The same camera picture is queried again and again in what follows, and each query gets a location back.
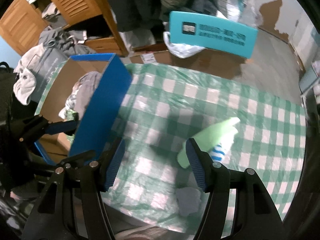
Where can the blue cardboard storage box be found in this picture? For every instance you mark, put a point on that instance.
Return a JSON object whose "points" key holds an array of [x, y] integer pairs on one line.
{"points": [[95, 126]]}

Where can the dark hanging jacket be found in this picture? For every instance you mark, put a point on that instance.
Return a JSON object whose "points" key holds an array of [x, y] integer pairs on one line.
{"points": [[134, 14]]}

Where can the grey knit cloth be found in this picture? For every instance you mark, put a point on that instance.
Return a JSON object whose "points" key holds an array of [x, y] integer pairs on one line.
{"points": [[188, 200]]}

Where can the teal printed box flap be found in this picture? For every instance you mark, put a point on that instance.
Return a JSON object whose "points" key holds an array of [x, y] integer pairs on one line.
{"points": [[212, 32]]}

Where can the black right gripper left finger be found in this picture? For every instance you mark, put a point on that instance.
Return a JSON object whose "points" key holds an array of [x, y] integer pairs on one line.
{"points": [[98, 176]]}

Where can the blue striped white sock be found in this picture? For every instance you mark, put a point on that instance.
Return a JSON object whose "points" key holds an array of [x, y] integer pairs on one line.
{"points": [[217, 153]]}

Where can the green checkered tablecloth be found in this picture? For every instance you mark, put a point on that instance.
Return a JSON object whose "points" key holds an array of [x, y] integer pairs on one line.
{"points": [[165, 106]]}

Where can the wooden cabinet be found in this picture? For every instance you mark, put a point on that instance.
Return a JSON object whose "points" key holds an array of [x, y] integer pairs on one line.
{"points": [[21, 23]]}

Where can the grey clothes pile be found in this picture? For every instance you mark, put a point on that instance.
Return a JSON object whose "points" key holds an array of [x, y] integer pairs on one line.
{"points": [[38, 64]]}

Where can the brown cardboard shipping box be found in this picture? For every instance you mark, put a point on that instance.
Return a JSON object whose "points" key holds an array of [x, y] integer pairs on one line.
{"points": [[209, 61]]}

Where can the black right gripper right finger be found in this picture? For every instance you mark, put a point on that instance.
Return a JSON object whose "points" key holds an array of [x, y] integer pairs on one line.
{"points": [[214, 178]]}

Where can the light green cloth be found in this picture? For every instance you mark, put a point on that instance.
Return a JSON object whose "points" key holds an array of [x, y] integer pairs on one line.
{"points": [[220, 133]]}

